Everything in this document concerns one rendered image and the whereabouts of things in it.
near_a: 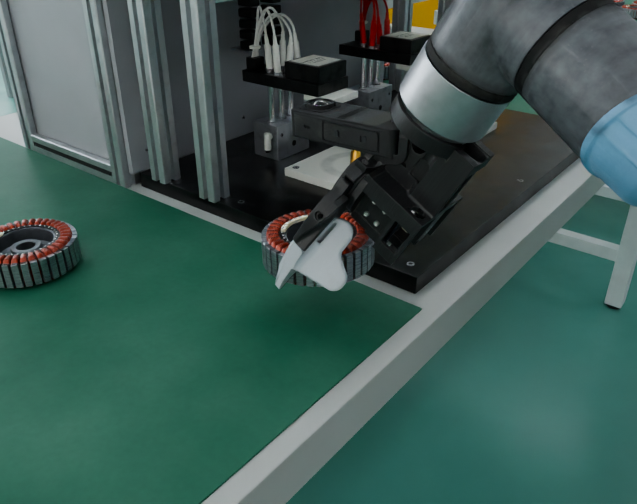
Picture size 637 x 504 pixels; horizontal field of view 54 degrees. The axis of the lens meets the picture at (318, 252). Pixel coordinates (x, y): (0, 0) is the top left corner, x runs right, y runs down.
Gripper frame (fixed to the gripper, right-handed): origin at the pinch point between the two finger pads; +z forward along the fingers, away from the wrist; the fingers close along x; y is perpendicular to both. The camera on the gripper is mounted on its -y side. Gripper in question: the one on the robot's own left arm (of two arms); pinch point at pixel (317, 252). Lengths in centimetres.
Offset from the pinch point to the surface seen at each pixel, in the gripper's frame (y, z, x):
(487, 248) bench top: 10.8, 1.1, 22.3
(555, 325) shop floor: 37, 72, 122
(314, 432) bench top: 12.6, 0.2, -14.3
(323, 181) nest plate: -11.5, 10.3, 20.6
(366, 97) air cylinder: -24, 13, 49
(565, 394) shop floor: 48, 66, 94
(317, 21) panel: -40, 10, 50
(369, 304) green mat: 6.9, 3.2, 3.1
